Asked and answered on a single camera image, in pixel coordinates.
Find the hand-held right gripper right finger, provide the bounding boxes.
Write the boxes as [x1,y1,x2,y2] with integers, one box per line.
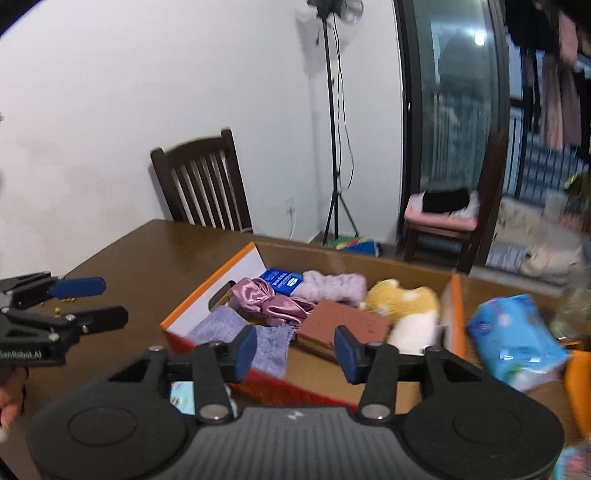
[334,324,485,422]

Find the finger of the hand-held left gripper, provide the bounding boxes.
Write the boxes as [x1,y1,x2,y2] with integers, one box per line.
[0,272,106,309]
[0,305,129,344]

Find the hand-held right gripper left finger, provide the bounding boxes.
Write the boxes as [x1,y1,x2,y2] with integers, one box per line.
[108,325,258,424]

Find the yellow and white plush toy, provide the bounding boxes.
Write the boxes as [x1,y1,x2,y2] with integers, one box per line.
[360,279,441,356]

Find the large orange and white cardboard box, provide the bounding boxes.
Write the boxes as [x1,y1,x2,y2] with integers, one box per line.
[160,241,465,411]

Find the person's left hand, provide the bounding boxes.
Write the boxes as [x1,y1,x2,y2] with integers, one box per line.
[0,367,29,429]

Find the small gold beads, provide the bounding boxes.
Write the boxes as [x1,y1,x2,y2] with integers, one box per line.
[41,298,77,317]

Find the brown sponge block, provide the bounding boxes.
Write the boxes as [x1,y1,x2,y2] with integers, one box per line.
[295,300,393,359]

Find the purple fuzzy cloth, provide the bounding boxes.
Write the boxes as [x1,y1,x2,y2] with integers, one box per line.
[185,306,294,380]

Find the pink satin scrunchie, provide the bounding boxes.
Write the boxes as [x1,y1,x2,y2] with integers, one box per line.
[229,278,317,329]

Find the lavender fluffy headband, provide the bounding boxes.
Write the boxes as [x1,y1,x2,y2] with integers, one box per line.
[291,271,368,308]

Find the dark blue packet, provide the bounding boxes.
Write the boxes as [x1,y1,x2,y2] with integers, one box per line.
[259,268,304,296]

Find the colourful floor item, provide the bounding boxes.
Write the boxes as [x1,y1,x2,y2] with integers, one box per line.
[336,235,382,257]

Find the dark wooden chair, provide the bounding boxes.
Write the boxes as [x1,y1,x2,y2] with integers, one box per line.
[150,129,254,234]

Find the wooden chair with pink cushion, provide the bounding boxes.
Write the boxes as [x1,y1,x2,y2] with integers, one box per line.
[401,134,509,274]

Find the light blue tissue packet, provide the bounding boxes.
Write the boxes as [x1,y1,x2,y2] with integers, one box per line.
[465,294,571,393]

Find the black cloth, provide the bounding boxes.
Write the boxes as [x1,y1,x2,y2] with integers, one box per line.
[422,186,470,214]

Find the black studio light stand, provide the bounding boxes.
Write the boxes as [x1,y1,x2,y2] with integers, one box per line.
[295,0,365,248]

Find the white plant pot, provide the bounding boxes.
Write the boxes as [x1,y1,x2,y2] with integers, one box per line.
[544,191,570,219]

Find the sliding glass door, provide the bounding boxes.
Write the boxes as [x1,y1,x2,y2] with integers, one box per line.
[392,0,591,278]

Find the green potted plant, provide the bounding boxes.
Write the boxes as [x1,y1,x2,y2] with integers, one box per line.
[564,173,591,214]

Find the hanging pink garment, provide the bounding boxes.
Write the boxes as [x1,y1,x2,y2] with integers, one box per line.
[537,14,583,149]

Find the hanging black coat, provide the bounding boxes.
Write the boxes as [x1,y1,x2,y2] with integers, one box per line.
[505,0,563,48]

